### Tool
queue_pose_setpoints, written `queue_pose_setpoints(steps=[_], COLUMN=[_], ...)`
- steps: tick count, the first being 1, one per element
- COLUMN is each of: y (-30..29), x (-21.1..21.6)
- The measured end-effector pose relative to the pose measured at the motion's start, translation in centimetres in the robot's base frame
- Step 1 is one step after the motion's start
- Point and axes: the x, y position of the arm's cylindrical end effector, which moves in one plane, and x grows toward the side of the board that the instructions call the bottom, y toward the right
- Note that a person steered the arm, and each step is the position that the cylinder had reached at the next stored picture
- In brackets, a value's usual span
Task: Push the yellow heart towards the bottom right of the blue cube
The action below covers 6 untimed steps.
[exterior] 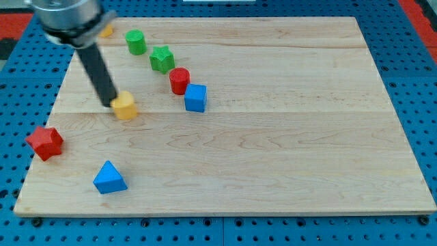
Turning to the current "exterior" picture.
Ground green cylinder block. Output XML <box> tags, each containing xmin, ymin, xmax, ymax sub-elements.
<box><xmin>125</xmin><ymin>29</ymin><xmax>147</xmax><ymax>55</ymax></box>

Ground red cylinder block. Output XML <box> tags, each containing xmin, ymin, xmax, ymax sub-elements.
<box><xmin>169</xmin><ymin>67</ymin><xmax>191</xmax><ymax>95</ymax></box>

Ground wooden board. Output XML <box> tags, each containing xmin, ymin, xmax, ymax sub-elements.
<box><xmin>14</xmin><ymin>17</ymin><xmax>436</xmax><ymax>217</ymax></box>

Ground blue cube block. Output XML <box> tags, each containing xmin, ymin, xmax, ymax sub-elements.
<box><xmin>184</xmin><ymin>83</ymin><xmax>207</xmax><ymax>113</ymax></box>

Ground red star block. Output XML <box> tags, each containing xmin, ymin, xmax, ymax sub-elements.
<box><xmin>25</xmin><ymin>126</ymin><xmax>64</xmax><ymax>161</ymax></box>

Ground yellow block behind arm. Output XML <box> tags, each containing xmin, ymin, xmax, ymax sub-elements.
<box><xmin>98</xmin><ymin>24</ymin><xmax>113</xmax><ymax>38</ymax></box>

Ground blue triangle block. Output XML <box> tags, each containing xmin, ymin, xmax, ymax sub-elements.
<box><xmin>93</xmin><ymin>161</ymin><xmax>128</xmax><ymax>194</ymax></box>

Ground yellow heart block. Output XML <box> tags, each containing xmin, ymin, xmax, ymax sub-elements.
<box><xmin>110</xmin><ymin>91</ymin><xmax>138</xmax><ymax>120</ymax></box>

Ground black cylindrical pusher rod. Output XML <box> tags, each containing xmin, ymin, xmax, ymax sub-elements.
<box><xmin>76</xmin><ymin>43</ymin><xmax>117</xmax><ymax>107</ymax></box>

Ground green star block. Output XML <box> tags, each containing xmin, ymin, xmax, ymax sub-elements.
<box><xmin>150</xmin><ymin>46</ymin><xmax>175</xmax><ymax>74</ymax></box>

